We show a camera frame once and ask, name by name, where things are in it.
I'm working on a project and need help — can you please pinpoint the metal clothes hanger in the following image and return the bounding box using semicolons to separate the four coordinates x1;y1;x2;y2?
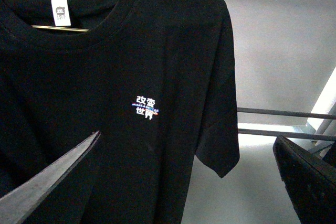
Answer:
31;25;89;33

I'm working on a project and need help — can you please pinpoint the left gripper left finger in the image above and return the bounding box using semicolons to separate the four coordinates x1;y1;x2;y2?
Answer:
1;131;101;223

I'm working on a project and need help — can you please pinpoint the lower metal rack rail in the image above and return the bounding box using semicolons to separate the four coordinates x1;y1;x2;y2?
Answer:
238;129;335;142

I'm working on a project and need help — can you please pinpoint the black t-shirt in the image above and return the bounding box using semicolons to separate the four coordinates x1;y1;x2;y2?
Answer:
1;0;239;223

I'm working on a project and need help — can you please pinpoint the grey metal rack rail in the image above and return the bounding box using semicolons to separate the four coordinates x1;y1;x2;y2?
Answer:
237;107;335;120

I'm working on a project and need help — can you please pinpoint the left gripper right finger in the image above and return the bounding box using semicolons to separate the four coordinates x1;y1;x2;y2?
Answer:
273;136;335;223

